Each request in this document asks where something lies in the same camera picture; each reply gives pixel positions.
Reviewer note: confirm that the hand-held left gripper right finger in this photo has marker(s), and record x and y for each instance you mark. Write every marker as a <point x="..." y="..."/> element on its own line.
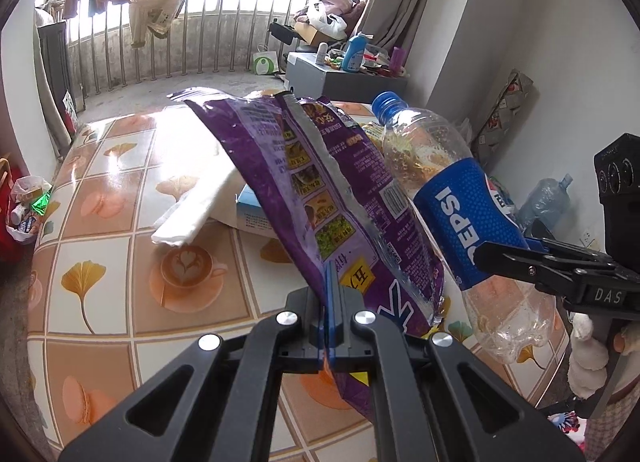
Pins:
<point x="345" y="322"/>

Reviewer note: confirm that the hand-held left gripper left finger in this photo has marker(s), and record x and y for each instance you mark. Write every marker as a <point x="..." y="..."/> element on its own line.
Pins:
<point x="327" y="307"/>

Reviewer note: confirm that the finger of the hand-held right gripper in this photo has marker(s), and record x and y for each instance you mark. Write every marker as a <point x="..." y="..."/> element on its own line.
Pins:
<point x="565" y="251"/>
<point x="520" y="264"/>

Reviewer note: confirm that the blue label plastic bottle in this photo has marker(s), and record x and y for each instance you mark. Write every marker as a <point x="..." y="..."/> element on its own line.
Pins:
<point x="460" y="207"/>

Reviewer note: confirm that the blue white carton box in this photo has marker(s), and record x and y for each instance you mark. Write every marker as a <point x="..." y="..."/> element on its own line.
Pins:
<point x="252" y="217"/>

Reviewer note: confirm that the purple snack bag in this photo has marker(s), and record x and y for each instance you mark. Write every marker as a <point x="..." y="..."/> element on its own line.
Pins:
<point x="310" y="176"/>

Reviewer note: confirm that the white cloth glove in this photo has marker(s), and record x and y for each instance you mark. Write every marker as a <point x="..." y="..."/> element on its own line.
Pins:
<point x="205" y="207"/>

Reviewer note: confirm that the person's right hand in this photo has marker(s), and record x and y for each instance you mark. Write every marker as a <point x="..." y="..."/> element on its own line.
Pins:
<point x="587" y="357"/>

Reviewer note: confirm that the large water jug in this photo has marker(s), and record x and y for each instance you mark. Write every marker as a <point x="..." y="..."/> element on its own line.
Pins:
<point x="542" y="202"/>

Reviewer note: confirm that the folded printed mat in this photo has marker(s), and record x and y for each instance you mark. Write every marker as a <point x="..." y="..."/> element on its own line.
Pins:
<point x="505" y="121"/>

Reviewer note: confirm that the floral pyjama clothing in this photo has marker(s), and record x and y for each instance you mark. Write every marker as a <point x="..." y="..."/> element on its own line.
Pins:
<point x="610" y="427"/>

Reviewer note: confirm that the grey cabinet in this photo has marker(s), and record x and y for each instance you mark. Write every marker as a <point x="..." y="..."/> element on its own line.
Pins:
<point x="340" y="84"/>

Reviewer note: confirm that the purple bottle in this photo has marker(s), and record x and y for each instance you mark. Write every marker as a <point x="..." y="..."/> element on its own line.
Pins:
<point x="397" y="59"/>

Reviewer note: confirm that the small white bottle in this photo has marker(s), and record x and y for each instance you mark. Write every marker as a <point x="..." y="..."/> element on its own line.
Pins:
<point x="322" y="54"/>

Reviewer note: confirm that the white green paper bag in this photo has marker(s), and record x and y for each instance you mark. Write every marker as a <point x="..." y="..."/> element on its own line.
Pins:
<point x="265" y="61"/>

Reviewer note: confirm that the blue detergent bottle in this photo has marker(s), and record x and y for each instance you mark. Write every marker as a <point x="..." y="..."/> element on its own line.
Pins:
<point x="353" y="54"/>

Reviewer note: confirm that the cardboard box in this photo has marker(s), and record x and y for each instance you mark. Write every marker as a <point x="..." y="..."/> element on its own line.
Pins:
<point x="312" y="36"/>

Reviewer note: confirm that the black box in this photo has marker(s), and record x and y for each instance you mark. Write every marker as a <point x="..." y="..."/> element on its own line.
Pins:
<point x="282" y="31"/>

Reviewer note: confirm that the metal railing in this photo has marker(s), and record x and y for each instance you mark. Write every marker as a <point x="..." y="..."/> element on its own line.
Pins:
<point x="225" y="21"/>

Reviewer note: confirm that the pink cloth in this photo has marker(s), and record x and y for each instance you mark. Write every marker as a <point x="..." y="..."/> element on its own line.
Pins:
<point x="340" y="1"/>

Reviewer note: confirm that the filled white plastic bag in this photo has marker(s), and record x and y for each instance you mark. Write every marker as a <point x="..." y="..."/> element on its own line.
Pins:
<point x="27" y="212"/>

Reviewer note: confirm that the red bag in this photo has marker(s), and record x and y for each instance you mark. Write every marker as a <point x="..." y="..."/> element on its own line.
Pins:
<point x="7" y="242"/>

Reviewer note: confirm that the beige hanging pants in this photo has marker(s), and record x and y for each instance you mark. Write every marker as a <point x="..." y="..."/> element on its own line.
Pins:
<point x="155" y="1"/>

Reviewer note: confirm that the black board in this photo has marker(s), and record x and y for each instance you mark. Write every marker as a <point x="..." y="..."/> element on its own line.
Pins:
<point x="55" y="76"/>

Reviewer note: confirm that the wall socket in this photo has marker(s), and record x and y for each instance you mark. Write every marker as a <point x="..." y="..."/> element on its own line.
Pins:
<point x="591" y="240"/>

